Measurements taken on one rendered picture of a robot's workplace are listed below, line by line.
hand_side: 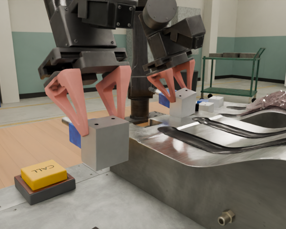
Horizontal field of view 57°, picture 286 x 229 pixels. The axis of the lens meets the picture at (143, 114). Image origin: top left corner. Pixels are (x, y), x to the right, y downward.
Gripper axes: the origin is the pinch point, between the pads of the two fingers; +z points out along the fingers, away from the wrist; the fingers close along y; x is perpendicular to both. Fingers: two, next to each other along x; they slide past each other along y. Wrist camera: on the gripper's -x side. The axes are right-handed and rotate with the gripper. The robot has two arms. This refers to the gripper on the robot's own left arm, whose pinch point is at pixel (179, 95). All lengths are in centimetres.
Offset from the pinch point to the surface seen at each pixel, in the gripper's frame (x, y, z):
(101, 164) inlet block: -14.5, -29.8, 1.2
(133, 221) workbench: -10.3, -26.7, 12.2
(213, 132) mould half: -9.8, -4.1, 7.9
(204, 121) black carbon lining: -3.9, 0.9, 7.0
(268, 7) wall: 335, 752, -64
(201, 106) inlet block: 8.0, 14.2, 6.8
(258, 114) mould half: -7.8, 15.1, 11.4
